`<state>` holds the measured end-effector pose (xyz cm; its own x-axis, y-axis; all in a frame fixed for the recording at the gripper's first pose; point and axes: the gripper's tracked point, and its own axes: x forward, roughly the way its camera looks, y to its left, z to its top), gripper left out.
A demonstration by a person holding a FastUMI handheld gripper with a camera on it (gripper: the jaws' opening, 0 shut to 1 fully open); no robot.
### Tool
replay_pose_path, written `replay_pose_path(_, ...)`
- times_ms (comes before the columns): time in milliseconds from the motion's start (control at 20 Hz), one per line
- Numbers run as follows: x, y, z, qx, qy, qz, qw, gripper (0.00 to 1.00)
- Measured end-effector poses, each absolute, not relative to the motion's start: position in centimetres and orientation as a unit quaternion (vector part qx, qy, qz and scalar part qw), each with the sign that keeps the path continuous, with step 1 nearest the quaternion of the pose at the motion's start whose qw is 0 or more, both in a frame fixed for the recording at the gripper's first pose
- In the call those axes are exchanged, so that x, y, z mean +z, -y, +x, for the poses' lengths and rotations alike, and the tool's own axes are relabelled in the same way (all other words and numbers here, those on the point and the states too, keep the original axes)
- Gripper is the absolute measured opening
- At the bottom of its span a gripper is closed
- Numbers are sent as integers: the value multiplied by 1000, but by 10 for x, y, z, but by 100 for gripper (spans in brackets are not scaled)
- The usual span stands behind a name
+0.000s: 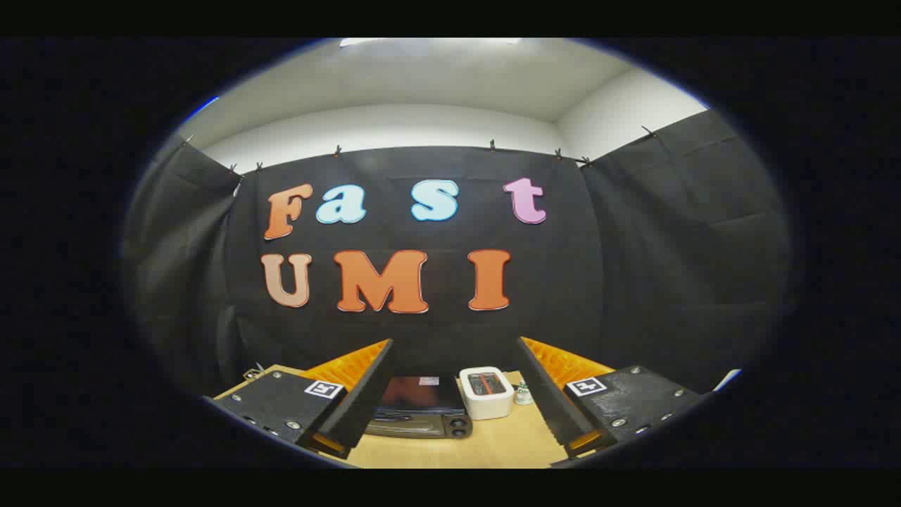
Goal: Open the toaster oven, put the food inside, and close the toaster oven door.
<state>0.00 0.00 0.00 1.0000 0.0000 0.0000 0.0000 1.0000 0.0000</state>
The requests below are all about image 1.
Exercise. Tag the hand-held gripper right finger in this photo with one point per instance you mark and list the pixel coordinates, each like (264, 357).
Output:
(552, 405)

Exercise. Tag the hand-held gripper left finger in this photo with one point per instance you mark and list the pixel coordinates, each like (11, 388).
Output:
(366, 401)

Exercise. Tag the black toaster oven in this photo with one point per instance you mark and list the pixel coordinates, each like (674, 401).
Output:
(422, 396)

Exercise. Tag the small white bottle green label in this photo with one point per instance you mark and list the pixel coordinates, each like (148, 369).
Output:
(524, 396)

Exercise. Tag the white box with dark label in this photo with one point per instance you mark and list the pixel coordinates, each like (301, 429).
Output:
(486, 405)

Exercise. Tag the ceiling light panel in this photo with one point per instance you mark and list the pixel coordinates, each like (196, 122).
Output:
(422, 42)

